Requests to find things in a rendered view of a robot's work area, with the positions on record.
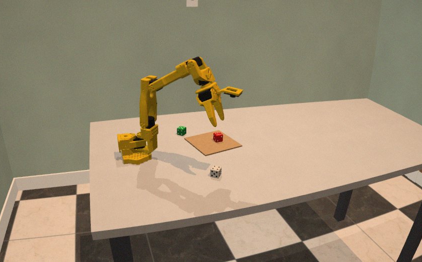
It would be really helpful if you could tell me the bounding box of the tan flat mat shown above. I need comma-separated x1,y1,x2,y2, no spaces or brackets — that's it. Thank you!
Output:
184,130,242,156

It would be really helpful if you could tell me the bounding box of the red die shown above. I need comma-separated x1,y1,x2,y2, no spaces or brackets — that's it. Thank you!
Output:
213,132,223,142

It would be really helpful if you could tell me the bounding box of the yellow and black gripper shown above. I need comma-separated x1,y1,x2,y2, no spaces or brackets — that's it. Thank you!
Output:
195,82,243,127

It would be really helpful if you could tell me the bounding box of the green die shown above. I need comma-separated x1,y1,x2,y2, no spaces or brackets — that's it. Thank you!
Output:
177,126,186,136

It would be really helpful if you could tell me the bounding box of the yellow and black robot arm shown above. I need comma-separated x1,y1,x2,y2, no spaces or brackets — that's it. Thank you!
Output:
119,57,215,165

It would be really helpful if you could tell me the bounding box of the white die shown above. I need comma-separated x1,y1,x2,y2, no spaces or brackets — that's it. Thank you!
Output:
210,165,222,178

